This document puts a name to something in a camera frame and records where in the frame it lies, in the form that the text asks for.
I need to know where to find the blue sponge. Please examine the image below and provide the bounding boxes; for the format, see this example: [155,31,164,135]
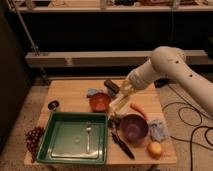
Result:
[86,88,104,98]

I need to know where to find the black handled utensil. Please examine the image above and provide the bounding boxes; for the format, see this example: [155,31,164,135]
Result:
[111,123,135,160]

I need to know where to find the blue cloth right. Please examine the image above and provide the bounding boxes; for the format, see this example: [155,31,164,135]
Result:
[148,120,169,142]

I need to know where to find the green plastic tray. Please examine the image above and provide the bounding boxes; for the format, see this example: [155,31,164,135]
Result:
[37,112,108,165]

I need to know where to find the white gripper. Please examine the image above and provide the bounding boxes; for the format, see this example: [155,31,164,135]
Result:
[118,80,136,105]

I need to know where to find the orange bowl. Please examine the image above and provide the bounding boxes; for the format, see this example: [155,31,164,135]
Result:
[89,93,111,112]

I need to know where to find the black floor cables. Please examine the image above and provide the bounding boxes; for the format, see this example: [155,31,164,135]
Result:
[161,83,213,171]

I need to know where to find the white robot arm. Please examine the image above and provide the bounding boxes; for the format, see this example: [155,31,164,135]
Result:
[120,46,213,117]

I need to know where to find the bunch of red grapes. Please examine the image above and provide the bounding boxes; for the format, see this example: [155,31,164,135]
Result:
[25,126,44,163]

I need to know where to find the small dark metal cup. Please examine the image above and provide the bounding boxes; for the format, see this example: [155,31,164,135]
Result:
[48,100,60,111]

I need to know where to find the white metal shelf rack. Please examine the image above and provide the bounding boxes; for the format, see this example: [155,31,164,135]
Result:
[5,0,213,84]

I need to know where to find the wooden table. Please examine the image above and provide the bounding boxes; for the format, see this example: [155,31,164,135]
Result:
[24,80,177,167]

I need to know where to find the black rectangular block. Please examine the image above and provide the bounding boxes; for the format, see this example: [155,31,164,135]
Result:
[104,79,120,94]

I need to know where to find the yellow lemon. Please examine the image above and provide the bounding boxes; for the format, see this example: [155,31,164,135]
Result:
[147,141,163,159]

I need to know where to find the silver fork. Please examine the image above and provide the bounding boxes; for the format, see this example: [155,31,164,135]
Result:
[86,121,91,154]

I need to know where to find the yellow banana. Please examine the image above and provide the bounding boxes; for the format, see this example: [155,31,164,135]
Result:
[109,97,124,111]

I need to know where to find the orange carrot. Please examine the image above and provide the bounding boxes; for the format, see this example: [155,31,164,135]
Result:
[130,103,148,120]

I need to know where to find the purple bowl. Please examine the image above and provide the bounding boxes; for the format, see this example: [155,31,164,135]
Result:
[120,114,149,143]

